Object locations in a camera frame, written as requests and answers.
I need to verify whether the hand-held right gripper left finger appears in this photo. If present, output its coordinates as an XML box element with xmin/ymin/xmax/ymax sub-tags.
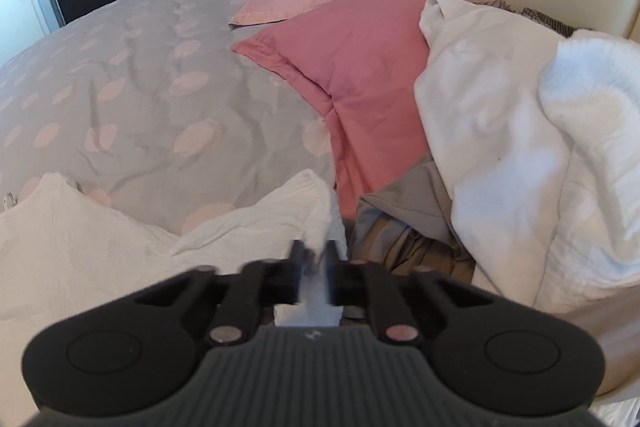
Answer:
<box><xmin>132</xmin><ymin>241</ymin><xmax>308</xmax><ymax>345</ymax></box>

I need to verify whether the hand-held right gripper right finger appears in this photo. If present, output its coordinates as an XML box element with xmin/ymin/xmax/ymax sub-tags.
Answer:
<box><xmin>325</xmin><ymin>241</ymin><xmax>501</xmax><ymax>344</ymax></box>

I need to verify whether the white knit sweater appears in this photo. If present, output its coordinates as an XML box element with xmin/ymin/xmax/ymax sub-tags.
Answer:
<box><xmin>0</xmin><ymin>169</ymin><xmax>348</xmax><ymax>328</ymax></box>

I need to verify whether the grey crumpled garment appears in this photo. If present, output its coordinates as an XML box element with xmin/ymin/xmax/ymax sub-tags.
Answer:
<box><xmin>350</xmin><ymin>162</ymin><xmax>476</xmax><ymax>284</ymax></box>

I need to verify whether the dark pink pillow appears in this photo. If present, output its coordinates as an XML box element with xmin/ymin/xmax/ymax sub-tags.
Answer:
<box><xmin>231</xmin><ymin>0</ymin><xmax>441</xmax><ymax>220</ymax></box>

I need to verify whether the smooth white cloth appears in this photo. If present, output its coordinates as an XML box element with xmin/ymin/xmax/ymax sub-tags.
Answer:
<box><xmin>414</xmin><ymin>0</ymin><xmax>576</xmax><ymax>308</ymax></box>

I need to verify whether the fluffy white towel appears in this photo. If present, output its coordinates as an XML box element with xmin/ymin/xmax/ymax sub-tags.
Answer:
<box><xmin>537</xmin><ymin>29</ymin><xmax>640</xmax><ymax>314</ymax></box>

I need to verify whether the brown striped cloth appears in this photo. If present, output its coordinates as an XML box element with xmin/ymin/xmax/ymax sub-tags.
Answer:
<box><xmin>475</xmin><ymin>0</ymin><xmax>577</xmax><ymax>38</ymax></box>

